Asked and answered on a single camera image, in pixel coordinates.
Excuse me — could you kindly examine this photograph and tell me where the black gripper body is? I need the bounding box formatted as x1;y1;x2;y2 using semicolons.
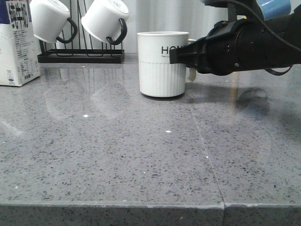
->
204;20;286;76

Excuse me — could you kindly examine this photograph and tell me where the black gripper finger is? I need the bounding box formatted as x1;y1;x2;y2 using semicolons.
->
169;38;207;73

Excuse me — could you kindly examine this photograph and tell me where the white ribbed HOME cup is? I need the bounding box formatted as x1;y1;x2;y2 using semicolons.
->
137;32;197;97

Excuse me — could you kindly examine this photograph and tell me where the white blue milk carton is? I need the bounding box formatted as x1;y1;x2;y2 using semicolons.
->
0;0;40;87

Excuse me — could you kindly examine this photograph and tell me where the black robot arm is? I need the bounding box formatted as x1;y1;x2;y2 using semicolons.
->
169;0;301;76

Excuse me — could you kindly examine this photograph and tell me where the blue hanging mug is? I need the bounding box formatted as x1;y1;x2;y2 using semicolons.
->
256;0;291;20

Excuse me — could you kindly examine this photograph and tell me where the right white hanging mug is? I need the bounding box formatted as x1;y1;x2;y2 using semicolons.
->
81;0;129;45

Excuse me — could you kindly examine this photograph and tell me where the white hanging mug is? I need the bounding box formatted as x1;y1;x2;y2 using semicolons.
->
81;0;129;45
30;0;78;44

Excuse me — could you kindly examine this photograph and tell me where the left white hanging mug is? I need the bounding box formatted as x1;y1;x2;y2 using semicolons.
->
30;0;78;44

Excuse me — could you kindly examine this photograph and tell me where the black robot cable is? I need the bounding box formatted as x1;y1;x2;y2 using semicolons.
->
206;0;301;77

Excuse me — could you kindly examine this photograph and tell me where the black wire mug rack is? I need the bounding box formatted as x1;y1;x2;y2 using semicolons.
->
38;0;125;64

